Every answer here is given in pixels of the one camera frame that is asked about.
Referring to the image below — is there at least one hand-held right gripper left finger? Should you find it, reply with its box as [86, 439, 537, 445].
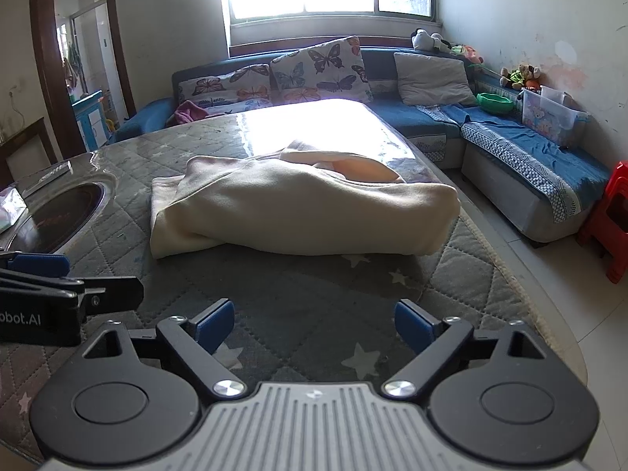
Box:
[82, 298, 246, 400]

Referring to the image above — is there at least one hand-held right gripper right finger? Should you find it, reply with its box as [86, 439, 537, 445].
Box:
[382, 299, 549, 398]

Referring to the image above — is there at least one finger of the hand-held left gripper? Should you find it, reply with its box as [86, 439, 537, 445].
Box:
[0, 277, 144, 316]
[0, 252, 70, 278]

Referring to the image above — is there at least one cream garment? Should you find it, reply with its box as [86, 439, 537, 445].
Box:
[150, 140, 462, 260]

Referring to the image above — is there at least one round black induction cooktop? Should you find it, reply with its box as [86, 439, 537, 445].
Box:
[0, 177, 121, 256]

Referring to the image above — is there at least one white tissue packet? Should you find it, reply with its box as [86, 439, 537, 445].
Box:
[0, 187, 27, 234]

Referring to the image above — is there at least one grey remote control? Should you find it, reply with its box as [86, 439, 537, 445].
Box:
[22, 162, 72, 194]

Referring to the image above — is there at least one dark wood sideboard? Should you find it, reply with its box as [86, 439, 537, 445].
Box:
[0, 118, 57, 187]

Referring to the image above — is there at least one blue cabinet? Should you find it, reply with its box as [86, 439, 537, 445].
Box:
[73, 91, 106, 150]

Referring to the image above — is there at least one pink cloth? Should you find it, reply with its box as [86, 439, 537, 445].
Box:
[167, 100, 212, 126]

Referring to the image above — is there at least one blue corner sofa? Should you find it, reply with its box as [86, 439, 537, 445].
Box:
[115, 46, 614, 248]

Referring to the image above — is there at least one blue patterned sofa cover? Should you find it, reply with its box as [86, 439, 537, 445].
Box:
[417, 103, 612, 221]

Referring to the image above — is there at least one red plastic stool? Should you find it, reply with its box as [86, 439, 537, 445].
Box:
[576, 161, 628, 284]

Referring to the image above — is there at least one small butterfly print pillow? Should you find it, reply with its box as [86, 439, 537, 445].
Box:
[177, 65, 273, 111]

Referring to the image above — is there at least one green bowl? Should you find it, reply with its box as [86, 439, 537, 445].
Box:
[477, 92, 515, 113]

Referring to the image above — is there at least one grey pillow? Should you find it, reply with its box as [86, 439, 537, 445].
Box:
[393, 52, 478, 107]

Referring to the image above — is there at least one clear plastic storage box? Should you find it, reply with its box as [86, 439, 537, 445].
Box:
[521, 86, 590, 147]

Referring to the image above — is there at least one large butterfly print pillow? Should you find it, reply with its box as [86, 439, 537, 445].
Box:
[270, 36, 372, 106]

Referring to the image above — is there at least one pink orange plush toy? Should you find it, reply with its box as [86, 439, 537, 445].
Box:
[451, 45, 484, 66]

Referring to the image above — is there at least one panda plush toy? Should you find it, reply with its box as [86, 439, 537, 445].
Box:
[411, 28, 457, 52]

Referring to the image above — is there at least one dark wood door frame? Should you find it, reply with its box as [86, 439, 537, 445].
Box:
[29, 0, 135, 153]

